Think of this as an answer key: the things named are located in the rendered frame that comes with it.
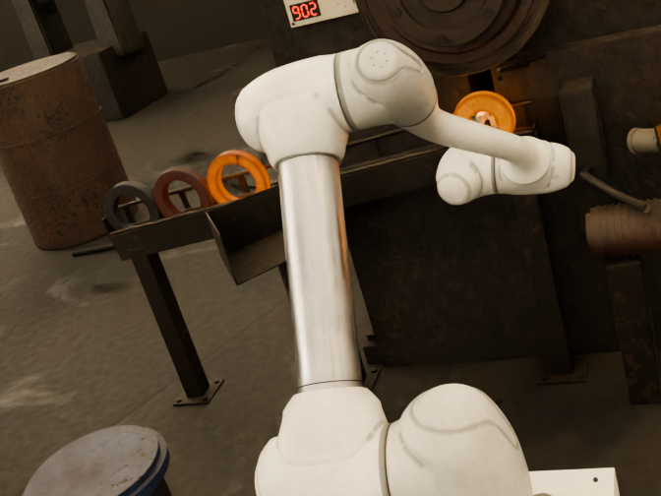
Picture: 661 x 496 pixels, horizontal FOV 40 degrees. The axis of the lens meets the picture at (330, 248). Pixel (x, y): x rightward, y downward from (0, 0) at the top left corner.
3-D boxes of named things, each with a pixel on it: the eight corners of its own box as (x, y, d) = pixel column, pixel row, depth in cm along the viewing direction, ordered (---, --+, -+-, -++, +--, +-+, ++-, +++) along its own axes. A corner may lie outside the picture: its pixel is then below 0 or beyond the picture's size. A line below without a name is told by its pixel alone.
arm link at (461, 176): (446, 182, 210) (503, 180, 206) (433, 215, 197) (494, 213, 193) (440, 139, 205) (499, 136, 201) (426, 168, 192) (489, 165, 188)
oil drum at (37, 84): (73, 210, 532) (10, 62, 498) (158, 196, 510) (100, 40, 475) (13, 257, 482) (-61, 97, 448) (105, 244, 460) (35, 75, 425)
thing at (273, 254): (285, 438, 261) (205, 212, 234) (370, 403, 266) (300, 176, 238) (304, 475, 243) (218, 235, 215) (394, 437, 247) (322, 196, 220)
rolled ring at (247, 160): (194, 170, 260) (199, 165, 263) (230, 223, 264) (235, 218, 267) (241, 143, 251) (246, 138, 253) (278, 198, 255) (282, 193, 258)
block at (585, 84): (577, 168, 234) (561, 79, 224) (610, 163, 231) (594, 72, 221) (574, 185, 225) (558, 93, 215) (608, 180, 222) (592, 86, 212)
